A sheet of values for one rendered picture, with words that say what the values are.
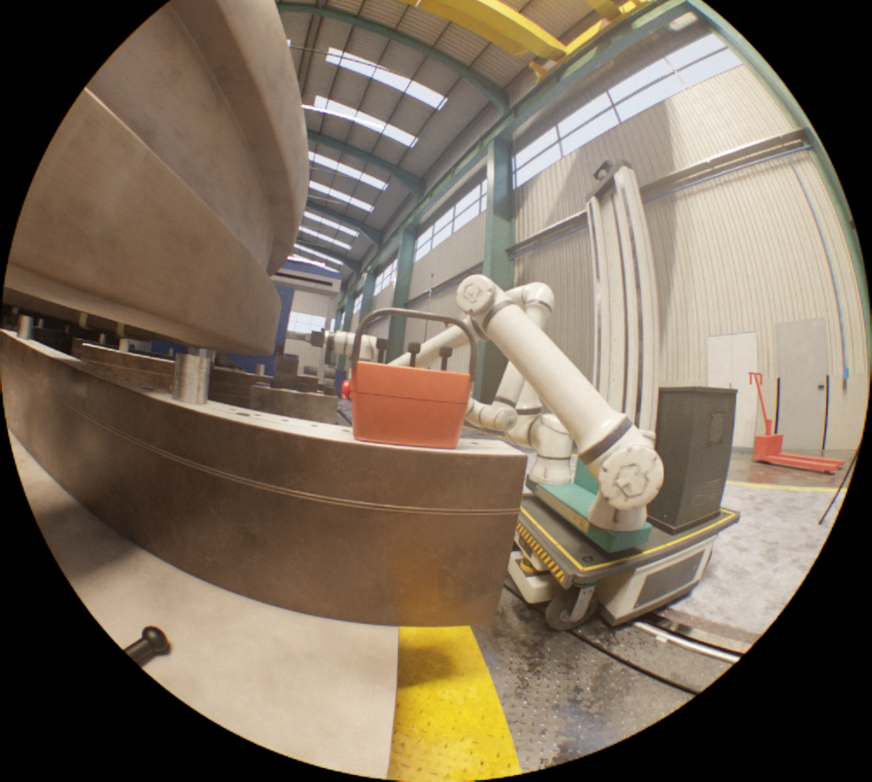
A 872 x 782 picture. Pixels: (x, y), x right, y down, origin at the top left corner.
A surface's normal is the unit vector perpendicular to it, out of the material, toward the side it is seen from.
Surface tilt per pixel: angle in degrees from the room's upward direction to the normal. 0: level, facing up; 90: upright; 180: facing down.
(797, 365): 90
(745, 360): 90
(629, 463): 89
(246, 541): 90
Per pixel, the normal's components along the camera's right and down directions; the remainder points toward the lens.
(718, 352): -0.88, -0.15
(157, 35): 0.99, 0.10
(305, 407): 0.49, -0.07
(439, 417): 0.14, 0.00
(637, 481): -0.44, -0.07
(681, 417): -0.99, -0.11
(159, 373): 0.78, 0.00
